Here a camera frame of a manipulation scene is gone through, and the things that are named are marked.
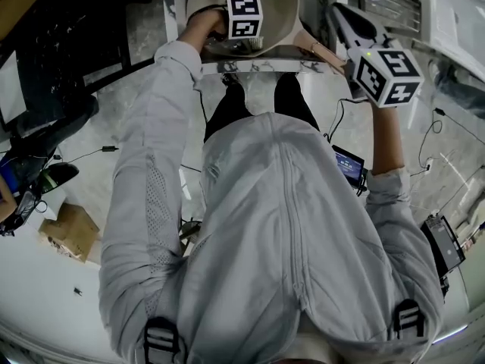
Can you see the large cardboard box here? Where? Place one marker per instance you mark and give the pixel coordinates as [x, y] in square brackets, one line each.
[19, 2]

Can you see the person's leg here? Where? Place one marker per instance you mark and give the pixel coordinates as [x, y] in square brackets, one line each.
[227, 108]
[293, 101]

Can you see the small black monitor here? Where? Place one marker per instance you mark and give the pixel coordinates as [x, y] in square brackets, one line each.
[348, 165]

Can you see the black electronics box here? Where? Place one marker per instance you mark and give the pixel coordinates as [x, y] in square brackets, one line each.
[443, 246]

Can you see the black marble table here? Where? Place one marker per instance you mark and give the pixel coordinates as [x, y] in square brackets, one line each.
[68, 51]

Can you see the white marble sink cabinet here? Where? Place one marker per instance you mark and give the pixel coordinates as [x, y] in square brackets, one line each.
[265, 66]

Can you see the white rectangular basin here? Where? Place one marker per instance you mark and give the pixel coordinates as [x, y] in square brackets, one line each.
[11, 85]

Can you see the beige woven cloth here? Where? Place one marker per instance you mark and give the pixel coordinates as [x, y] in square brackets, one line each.
[256, 43]

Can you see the person's right forearm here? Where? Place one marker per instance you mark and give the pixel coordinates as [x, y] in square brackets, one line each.
[386, 142]

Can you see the person's left forearm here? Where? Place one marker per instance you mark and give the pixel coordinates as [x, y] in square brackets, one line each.
[201, 27]

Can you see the white ceramic sink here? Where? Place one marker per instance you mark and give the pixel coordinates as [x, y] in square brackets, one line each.
[451, 25]

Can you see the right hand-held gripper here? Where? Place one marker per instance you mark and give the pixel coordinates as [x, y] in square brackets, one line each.
[390, 78]

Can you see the small cardboard box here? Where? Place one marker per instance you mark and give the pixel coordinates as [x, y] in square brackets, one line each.
[72, 230]

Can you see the black bag with green stripe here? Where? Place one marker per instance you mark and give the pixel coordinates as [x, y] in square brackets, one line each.
[60, 176]

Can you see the person's left leg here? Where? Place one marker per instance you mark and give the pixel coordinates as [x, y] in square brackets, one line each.
[227, 108]

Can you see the person's right leg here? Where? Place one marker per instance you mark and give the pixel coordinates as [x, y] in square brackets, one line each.
[293, 101]

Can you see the person's grey zip jacket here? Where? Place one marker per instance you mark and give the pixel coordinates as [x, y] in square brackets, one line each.
[265, 241]

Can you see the white power socket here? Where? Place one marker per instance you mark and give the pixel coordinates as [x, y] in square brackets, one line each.
[428, 166]

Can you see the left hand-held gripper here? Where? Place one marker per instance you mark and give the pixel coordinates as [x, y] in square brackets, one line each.
[244, 15]

